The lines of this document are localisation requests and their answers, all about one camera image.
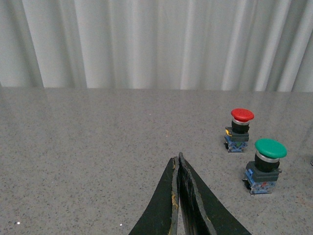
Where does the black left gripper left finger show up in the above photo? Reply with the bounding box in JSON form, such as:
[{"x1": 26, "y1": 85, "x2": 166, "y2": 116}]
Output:
[{"x1": 130, "y1": 157, "x2": 179, "y2": 235}]

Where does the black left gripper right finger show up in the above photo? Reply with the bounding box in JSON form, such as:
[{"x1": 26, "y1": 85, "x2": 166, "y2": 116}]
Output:
[{"x1": 179, "y1": 152, "x2": 250, "y2": 235}]

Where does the green mushroom push button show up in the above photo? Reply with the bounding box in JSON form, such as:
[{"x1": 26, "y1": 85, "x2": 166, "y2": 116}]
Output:
[{"x1": 243, "y1": 139, "x2": 287, "y2": 195}]

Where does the red mushroom push button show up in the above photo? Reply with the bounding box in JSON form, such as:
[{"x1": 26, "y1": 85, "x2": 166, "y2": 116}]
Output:
[{"x1": 224, "y1": 108, "x2": 254, "y2": 153}]

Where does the white pleated curtain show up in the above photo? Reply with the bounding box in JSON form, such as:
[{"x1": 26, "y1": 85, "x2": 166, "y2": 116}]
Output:
[{"x1": 0, "y1": 0, "x2": 313, "y2": 92}]

